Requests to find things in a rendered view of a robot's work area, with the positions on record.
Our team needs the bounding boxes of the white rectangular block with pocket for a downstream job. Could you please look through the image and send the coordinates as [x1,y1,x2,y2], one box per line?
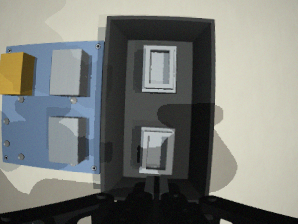
[142,45,176,94]

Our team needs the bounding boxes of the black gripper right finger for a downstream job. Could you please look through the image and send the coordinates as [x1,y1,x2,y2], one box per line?
[156,176,298,224]

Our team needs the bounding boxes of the yellow rectangular block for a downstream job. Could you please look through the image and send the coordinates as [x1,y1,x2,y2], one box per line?
[0,52,35,96]

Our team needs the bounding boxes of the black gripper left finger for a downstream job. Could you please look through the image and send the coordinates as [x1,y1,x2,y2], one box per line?
[0,176,157,224]

